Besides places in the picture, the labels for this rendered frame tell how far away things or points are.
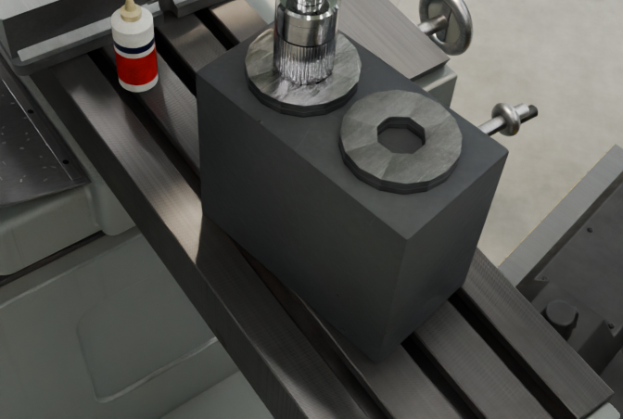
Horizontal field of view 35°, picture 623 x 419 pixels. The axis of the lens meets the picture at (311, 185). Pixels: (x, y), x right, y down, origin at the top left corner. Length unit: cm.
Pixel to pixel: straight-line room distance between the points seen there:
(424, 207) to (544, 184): 150
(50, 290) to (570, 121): 146
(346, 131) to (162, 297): 66
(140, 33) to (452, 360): 42
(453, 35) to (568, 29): 102
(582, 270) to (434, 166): 66
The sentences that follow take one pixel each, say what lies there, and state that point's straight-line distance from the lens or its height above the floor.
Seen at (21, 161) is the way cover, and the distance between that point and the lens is 106.
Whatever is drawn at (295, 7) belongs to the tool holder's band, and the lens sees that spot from 71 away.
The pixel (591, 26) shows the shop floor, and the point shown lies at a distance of 258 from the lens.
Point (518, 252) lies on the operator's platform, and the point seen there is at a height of 40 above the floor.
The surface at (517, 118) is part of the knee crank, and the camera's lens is 159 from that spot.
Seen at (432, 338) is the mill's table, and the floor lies 92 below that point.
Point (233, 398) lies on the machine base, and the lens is 162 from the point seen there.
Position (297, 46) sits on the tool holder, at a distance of 72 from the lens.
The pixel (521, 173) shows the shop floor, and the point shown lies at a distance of 220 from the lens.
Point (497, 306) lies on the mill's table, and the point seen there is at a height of 92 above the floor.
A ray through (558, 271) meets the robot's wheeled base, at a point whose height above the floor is 59.
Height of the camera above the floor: 166
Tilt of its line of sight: 52 degrees down
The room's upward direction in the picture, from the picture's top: 5 degrees clockwise
